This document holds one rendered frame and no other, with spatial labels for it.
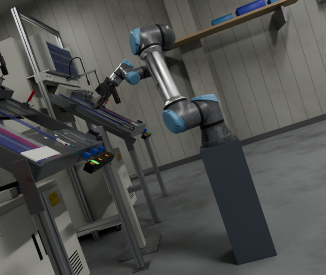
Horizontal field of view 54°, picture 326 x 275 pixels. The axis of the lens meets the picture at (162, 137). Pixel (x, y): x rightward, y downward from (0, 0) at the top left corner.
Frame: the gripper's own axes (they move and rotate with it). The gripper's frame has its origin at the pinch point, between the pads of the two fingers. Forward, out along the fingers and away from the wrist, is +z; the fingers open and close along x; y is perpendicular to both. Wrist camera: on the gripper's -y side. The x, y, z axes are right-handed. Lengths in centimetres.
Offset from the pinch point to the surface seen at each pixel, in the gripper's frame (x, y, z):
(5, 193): 66, -8, 42
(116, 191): 30, -44, 21
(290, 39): -268, -84, -197
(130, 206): 3, -56, 32
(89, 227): 29, -46, 47
